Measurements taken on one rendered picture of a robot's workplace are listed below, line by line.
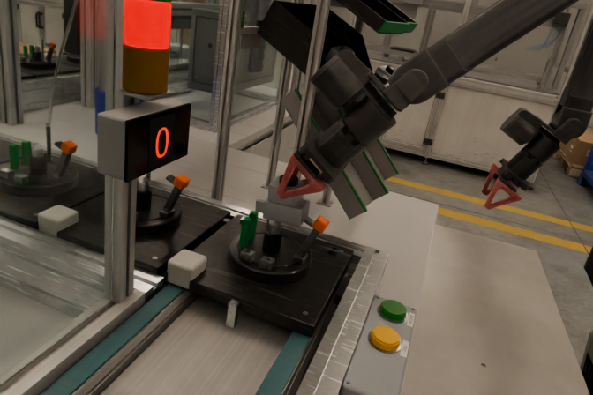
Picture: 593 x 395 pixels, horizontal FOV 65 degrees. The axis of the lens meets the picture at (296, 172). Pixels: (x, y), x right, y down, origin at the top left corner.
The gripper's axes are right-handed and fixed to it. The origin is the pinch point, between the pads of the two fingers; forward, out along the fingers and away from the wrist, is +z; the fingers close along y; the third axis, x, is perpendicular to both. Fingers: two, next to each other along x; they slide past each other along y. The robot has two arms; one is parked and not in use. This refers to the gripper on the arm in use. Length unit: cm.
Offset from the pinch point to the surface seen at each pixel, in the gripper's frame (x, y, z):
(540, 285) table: 56, -41, -11
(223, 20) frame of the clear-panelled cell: -55, -86, 22
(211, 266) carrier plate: 1.5, 7.4, 15.7
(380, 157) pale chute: 10.7, -47.3, -0.2
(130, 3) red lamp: -26.1, 21.5, -11.7
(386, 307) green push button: 23.4, 3.1, -1.0
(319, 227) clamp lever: 7.8, 1.6, -0.3
